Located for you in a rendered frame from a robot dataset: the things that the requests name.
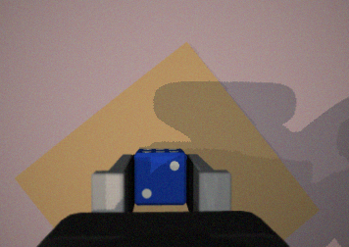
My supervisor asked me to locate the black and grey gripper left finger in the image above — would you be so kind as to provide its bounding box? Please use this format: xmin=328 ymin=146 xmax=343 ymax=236
xmin=91 ymin=154 xmax=135 ymax=213

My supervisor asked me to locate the tan flat mat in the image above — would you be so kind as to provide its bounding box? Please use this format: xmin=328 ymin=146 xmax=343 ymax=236
xmin=15 ymin=42 xmax=319 ymax=240

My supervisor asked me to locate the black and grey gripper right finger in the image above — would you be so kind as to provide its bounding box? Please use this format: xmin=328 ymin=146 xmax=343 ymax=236
xmin=186 ymin=154 xmax=231 ymax=212

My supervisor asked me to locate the blue die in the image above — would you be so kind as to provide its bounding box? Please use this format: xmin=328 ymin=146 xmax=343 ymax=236
xmin=134 ymin=149 xmax=187 ymax=206

